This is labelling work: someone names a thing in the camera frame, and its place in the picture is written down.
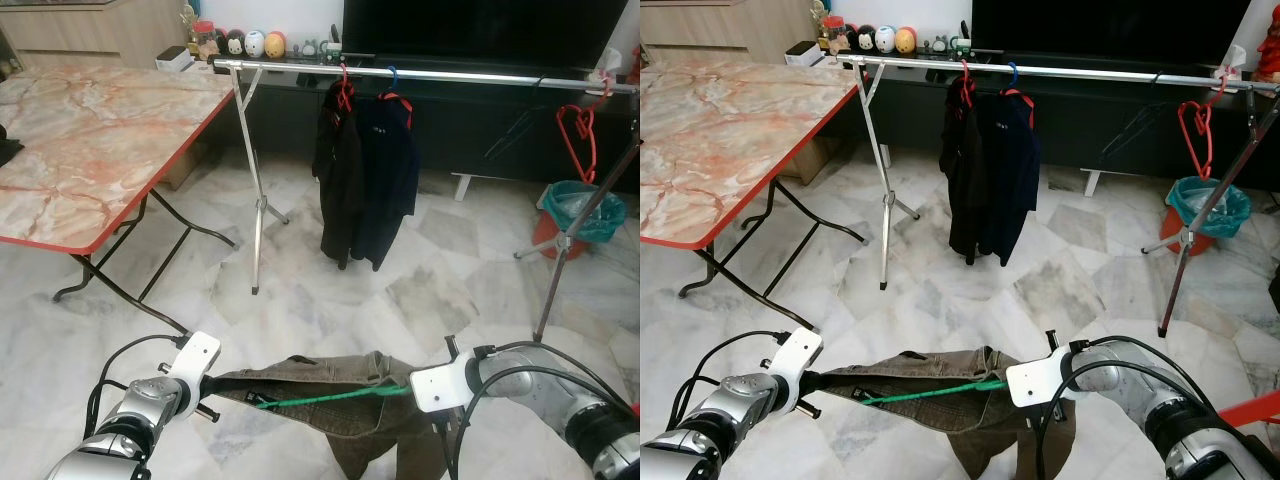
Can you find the brown trousers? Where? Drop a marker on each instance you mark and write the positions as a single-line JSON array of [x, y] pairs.
[[930, 370], [330, 375]]

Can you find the green plastic hanger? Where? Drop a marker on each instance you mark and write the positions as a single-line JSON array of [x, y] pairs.
[[330, 398], [940, 392]]

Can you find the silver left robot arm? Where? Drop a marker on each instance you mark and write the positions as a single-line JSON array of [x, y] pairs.
[[130, 410], [730, 400]]

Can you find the red plastic hanger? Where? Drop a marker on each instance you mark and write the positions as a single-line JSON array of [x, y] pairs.
[[966, 85], [594, 150], [345, 90], [1210, 145]]

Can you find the blue plastic hanger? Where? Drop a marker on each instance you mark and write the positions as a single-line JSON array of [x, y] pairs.
[[394, 75], [1014, 72]]

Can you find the black jacket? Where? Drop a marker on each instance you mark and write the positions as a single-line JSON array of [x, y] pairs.
[[338, 180], [965, 170]]

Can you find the marble folding table red edge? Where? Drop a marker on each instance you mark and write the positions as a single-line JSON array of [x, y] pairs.
[[740, 140], [100, 150]]

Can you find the navy shirt red collar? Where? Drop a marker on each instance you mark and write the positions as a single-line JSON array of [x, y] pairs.
[[390, 170], [1012, 165]]

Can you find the red bin teal liner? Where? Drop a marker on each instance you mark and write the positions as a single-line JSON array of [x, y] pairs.
[[575, 205], [1215, 205]]

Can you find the white box black lid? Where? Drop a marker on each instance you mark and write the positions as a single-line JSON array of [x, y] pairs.
[[803, 55], [172, 60]]

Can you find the black white round plush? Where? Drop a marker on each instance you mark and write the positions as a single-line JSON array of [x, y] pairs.
[[236, 44], [867, 39]]

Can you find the yellow round plush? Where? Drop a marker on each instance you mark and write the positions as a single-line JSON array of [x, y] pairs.
[[905, 41], [275, 46]]

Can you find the white blue round plush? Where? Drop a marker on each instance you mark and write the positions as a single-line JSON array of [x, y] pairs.
[[885, 39], [255, 44]]

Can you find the red black round plush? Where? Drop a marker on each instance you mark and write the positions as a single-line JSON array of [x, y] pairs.
[[851, 37], [221, 42]]

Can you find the small grey figurine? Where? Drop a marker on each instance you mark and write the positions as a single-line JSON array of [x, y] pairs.
[[310, 47], [940, 42]]

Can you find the remote control holder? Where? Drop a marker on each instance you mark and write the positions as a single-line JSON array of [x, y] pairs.
[[962, 40], [333, 45]]

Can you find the black television console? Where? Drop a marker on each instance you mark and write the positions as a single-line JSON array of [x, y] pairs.
[[1100, 125], [480, 130]]

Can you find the light wooden cabinet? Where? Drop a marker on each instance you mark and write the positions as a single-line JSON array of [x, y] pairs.
[[90, 35], [730, 30]]

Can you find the metal clothes rack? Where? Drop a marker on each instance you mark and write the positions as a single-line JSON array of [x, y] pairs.
[[1100, 74], [450, 77]]

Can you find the floral tissue pack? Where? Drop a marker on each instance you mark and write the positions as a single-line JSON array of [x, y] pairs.
[[1232, 62], [612, 65]]

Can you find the black flat television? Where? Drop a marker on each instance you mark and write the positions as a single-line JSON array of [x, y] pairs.
[[480, 25], [1110, 22]]

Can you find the red orange seated statue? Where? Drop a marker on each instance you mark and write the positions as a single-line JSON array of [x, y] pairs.
[[1270, 55]]

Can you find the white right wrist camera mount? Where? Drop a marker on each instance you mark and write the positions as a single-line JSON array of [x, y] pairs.
[[445, 385], [1040, 378]]

